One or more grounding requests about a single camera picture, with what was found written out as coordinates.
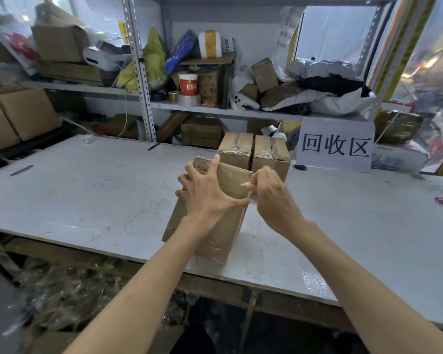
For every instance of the person's right hand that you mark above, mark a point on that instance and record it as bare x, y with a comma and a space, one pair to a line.
277, 206

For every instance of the person's left hand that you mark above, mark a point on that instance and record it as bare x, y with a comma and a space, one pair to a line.
205, 197

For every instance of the person's left thumb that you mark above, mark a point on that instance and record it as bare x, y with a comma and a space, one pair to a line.
239, 202

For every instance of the person's left middle finger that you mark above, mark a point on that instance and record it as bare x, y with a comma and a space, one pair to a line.
191, 169

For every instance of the person's right thumb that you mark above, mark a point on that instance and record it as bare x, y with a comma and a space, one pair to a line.
255, 193

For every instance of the person's left little finger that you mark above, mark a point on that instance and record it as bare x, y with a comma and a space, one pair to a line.
179, 193

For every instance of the small beige box cutter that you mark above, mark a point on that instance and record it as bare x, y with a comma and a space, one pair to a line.
249, 191

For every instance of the tall taped cardboard box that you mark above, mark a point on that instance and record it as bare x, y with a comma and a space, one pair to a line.
221, 232

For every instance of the person's left forearm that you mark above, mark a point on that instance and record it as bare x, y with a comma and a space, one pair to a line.
151, 287

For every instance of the person's right forearm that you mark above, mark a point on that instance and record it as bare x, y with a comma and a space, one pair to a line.
361, 291

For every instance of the low brown cardboard box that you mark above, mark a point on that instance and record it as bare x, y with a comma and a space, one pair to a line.
201, 132

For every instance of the small taped cardboard box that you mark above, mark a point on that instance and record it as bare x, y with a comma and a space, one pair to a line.
271, 154
236, 149

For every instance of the black tape strip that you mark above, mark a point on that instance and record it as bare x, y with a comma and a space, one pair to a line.
153, 146

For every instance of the clear tape roll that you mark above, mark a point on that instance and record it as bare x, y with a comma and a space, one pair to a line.
188, 100

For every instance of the small yellow tape roll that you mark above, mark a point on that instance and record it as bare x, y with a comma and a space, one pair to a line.
173, 96

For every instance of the black tape roll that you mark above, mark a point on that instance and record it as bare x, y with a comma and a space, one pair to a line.
158, 95

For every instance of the red and white paper cup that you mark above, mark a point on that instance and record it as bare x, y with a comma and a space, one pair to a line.
188, 84

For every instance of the white game controller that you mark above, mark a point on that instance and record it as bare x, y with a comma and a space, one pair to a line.
243, 101

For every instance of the open cardboard box with writing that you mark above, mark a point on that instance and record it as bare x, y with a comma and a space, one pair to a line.
211, 82

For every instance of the white sign with black characters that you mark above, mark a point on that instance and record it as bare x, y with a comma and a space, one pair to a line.
336, 145

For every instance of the brown paper parcel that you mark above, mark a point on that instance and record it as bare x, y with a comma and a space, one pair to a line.
284, 95

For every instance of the white power adapter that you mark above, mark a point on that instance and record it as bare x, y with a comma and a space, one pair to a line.
87, 139

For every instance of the grey metal shelving rack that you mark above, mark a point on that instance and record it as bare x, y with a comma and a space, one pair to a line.
139, 69

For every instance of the yellow plastic bag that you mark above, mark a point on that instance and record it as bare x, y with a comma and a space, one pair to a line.
153, 58

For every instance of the small brown cardboard box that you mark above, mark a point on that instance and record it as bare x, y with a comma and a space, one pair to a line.
264, 75

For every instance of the blue plastic bag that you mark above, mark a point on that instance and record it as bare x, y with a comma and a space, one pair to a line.
179, 51

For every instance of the white plastic mailer bag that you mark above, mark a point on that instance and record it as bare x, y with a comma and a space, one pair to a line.
343, 103

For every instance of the white and yellow tape roll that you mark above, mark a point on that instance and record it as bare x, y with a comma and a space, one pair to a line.
209, 44

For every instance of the black plastic mailer bag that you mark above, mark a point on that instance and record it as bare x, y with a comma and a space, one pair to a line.
332, 84

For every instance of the white handheld device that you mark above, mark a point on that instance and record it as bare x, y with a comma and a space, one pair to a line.
103, 58

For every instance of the grey plastic mailer bag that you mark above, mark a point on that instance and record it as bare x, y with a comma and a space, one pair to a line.
325, 68

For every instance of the white box with blue print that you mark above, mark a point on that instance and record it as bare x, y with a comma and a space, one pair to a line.
397, 158

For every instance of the pile of clear plastic wrap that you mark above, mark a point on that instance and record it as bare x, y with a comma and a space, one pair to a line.
66, 294

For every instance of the flat brown cardboard box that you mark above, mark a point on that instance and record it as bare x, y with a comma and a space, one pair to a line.
72, 71

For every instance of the brown plastic-wrapped parcel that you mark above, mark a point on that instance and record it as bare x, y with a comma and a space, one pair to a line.
397, 125

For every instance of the hanging paper with writing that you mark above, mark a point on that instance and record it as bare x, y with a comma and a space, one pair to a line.
288, 33

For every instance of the worn open cardboard box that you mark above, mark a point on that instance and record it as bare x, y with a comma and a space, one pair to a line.
59, 42

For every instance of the white bag with red print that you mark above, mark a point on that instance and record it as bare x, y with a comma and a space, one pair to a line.
16, 47

